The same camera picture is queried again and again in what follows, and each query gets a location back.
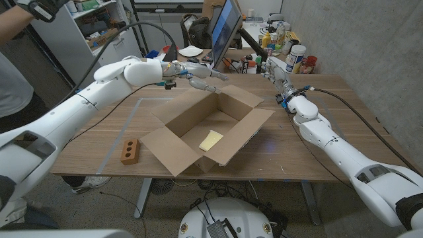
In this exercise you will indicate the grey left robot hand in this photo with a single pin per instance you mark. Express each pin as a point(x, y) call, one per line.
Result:
point(195, 69)

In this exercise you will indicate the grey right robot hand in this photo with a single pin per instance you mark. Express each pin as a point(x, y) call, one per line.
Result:
point(281, 77)

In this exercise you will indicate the yellow sponge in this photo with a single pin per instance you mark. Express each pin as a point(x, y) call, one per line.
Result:
point(211, 140)

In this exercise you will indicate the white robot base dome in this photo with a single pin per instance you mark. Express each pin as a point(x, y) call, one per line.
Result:
point(228, 211)

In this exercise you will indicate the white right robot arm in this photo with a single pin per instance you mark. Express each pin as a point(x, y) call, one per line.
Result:
point(350, 158)

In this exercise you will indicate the person's bare forearm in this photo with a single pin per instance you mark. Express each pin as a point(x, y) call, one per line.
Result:
point(15, 24)

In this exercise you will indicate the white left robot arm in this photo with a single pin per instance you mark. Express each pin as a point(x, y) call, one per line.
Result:
point(82, 109)

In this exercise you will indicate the brown brick block with holes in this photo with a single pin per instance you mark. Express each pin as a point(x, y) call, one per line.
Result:
point(130, 152)

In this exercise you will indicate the black keyboard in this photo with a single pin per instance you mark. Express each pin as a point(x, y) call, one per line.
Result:
point(207, 57)

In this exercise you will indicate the white plate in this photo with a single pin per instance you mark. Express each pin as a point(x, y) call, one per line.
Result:
point(190, 51)

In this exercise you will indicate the white wipes canister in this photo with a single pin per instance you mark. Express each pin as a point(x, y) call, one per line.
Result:
point(295, 59)

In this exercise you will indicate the red bowl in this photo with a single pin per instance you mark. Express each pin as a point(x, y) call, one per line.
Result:
point(166, 49)

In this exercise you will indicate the black bottle with white lettering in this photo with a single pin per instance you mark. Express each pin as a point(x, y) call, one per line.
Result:
point(245, 67)

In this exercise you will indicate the black backpack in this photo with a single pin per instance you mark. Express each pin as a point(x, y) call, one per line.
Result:
point(198, 31)

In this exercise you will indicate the yellow mustard bottle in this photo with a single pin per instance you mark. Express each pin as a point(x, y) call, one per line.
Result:
point(266, 40)

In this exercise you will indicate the blue plastic bin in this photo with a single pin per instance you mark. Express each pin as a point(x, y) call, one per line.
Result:
point(152, 54)

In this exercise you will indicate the computer monitor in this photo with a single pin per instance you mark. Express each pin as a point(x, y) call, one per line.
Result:
point(224, 29)

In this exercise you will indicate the open cardboard box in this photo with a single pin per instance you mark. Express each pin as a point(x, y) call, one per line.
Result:
point(185, 155)

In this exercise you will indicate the cardboard box with printed label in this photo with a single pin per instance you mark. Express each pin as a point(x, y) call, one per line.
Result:
point(97, 41)

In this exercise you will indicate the black round fan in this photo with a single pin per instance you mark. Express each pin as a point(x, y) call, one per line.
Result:
point(161, 186)

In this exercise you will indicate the white shelf cabinet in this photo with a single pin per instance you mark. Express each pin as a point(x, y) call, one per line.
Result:
point(72, 43)

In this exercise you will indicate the grey table leg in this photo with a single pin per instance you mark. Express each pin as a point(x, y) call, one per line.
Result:
point(310, 201)
point(142, 198)

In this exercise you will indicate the white sneaker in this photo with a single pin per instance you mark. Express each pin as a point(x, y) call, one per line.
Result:
point(91, 183)

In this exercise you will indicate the black teleoperation glove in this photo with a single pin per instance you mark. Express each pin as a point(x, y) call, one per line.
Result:
point(43, 10)

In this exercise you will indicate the person in grey shirt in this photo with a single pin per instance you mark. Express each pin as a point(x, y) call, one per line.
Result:
point(13, 89)

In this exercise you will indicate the white robot torso edge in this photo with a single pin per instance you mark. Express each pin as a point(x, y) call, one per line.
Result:
point(66, 234)

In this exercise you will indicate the light grey fabric bundle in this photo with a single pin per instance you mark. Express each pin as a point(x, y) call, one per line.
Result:
point(18, 215)

